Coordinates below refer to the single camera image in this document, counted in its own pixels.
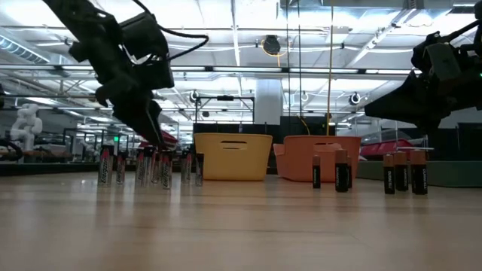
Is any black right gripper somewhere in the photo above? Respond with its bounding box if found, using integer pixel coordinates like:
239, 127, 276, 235
364, 32, 482, 132

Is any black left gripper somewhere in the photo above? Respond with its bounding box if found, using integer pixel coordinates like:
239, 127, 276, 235
94, 56, 169, 150

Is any silver Energizer AA battery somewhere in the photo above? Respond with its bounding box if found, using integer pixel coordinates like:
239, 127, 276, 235
135, 148, 145, 188
98, 145, 114, 188
181, 150, 193, 184

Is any copper black Duracell AA battery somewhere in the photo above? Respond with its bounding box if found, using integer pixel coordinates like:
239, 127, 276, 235
393, 151, 410, 192
334, 149, 349, 193
410, 149, 429, 196

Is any copper black Duracell AAA battery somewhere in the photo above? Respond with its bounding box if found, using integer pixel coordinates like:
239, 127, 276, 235
383, 153, 396, 195
312, 154, 322, 190

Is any red storage bin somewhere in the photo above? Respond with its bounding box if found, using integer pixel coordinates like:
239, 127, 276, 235
138, 129, 178, 150
359, 138, 415, 157

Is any black partition panel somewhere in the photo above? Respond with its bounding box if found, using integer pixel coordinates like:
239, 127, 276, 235
429, 122, 482, 163
193, 122, 282, 136

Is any yellow plastic bin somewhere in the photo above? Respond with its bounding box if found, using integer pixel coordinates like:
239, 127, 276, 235
193, 132, 273, 181

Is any dark workbench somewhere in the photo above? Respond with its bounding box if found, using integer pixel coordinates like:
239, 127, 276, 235
0, 161, 101, 177

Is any white building column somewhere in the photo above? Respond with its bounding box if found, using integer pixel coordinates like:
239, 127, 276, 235
255, 78, 283, 126

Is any orange plastic bin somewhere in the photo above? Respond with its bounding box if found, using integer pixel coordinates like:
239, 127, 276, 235
273, 135, 362, 183

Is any metal wire shelf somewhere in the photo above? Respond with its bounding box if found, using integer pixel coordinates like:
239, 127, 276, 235
371, 126, 435, 161

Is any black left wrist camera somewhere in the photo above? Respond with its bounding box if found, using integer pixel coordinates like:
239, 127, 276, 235
135, 56, 175, 90

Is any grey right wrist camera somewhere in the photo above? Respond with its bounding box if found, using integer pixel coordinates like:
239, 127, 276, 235
424, 42, 463, 82

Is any black metal frame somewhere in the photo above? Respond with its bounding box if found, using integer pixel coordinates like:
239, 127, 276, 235
194, 95, 256, 125

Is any black left camera cable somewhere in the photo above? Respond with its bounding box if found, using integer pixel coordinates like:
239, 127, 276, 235
131, 0, 210, 63

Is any black hanging cable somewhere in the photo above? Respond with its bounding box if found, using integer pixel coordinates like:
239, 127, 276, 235
285, 0, 291, 117
297, 0, 303, 117

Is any silver air duct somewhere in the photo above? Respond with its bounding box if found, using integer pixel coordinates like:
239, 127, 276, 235
0, 35, 50, 65

